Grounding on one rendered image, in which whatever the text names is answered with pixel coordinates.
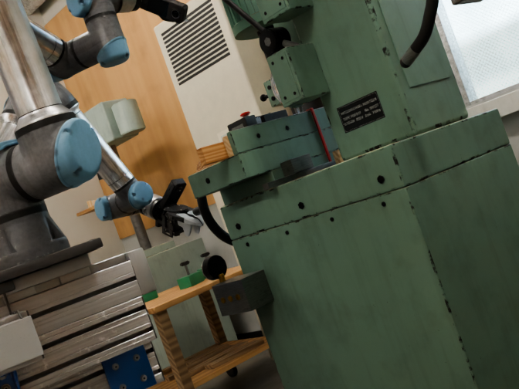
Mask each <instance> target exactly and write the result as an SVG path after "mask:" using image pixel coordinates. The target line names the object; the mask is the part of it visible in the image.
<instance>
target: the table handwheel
mask: <svg viewBox="0 0 519 389"><path fill-rule="evenodd" d="M197 202H198V208H199V211H200V213H201V216H202V218H203V220H204V222H205V223H206V225H207V226H208V228H209V229H210V231H211V232H212V233H213V234H214V235H215V236H216V237H217V238H219V239H220V240H221V241H223V242H224V243H226V244H229V245H232V241H233V240H231V238H230V236H229V233H228V232H226V231H224V230H223V229H222V228H221V227H220V226H219V225H218V223H217V222H216V221H215V219H214V218H213V216H212V213H211V212H210V210H209V206H208V202H207V197H206V196H204V197H201V198H197ZM232 246H233V245H232Z"/></svg>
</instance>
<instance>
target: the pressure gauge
mask: <svg viewBox="0 0 519 389"><path fill-rule="evenodd" d="M226 271H227V265H226V261H225V260H224V258H223V257H221V256H219V255H213V256H209V257H206V258H205V259H204V260H203V261H202V274H203V276H204V277H205V278H206V279H208V280H212V281H213V280H217V279H219V281H220V282H224V281H225V280H226V278H225V274H226Z"/></svg>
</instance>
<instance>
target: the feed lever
mask: <svg viewBox="0 0 519 389"><path fill-rule="evenodd" d="M223 1H224V2H225V3H226V4H227V5H228V6H229V7H230V8H232V9H233V10H234V11H235V12H237V13H238V14H239V15H241V16H242V17H243V18H244V19H245V20H246V21H247V22H248V23H249V24H251V25H252V26H253V27H254V28H256V29H257V30H258V31H259V32H261V34H260V36H259V44H260V48H261V49H262V51H263V52H264V53H266V54H267V55H273V54H274V53H276V52H279V51H280V50H281V49H283V48H285V47H288V46H297V45H300V43H298V42H292V41H291V37H290V33H289V32H288V31H287V29H285V28H284V27H276V28H269V29H265V28H264V27H262V26H261V25H260V24H259V23H258V22H257V21H256V20H254V19H253V18H252V17H251V16H249V15H248V14H247V13H246V12H244V11H243V10H242V9H241V8H240V7H239V6H238V5H236V4H235V3H234V2H233V1H231V0H223Z"/></svg>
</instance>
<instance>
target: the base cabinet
mask: <svg viewBox="0 0 519 389"><path fill-rule="evenodd" d="M232 245H233V247H234V249H235V252H236V256H237V258H238V260H239V264H240V267H241V269H242V271H243V274H247V273H250V272H255V271H259V270H262V269H263V270H264V272H265V275H266V278H267V281H268V283H269V286H270V289H271V292H272V294H273V298H274V300H273V301H271V302H269V303H267V304H265V305H263V306H261V307H259V308H257V309H256V311H257V314H258V317H259V321H260V322H261V325H262V328H263V332H264V333H265V336H266V340H267V343H268V344H269V347H270V351H271V354H272V355H273V359H274V362H275V364H276V368H277V370H278V373H279V375H280V379H281V381H282V384H283V387H284V389H519V166H518V164H517V160H516V157H515V156H514V152H513V149H512V146H511V145H510V144H507V145H505V146H503V147H500V148H497V149H496V150H493V151H491V152H488V153H486V154H483V155H481V156H479V157H475V158H474V159H472V160H469V161H466V162H464V163H462V164H459V165H457V166H455V167H452V168H450V169H447V170H445V171H442V172H440V173H438V174H434V175H433V176H431V177H428V178H425V179H423V180H421V181H418V182H416V183H414V184H411V185H409V186H406V187H404V188H400V189H397V190H394V191H390V192H387V193H384V194H380V195H377V196H374V197H372V198H368V199H365V200H362V201H358V202H355V203H352V204H349V205H345V206H342V207H340V208H336V209H333V210H330V211H326V212H323V213H320V214H317V215H313V216H310V217H307V218H303V219H301V220H297V221H295V222H291V223H288V224H285V225H281V226H278V227H275V228H271V229H268V230H266V231H262V232H258V233H256V234H252V235H248V236H246V237H243V238H238V239H236V240H233V241H232Z"/></svg>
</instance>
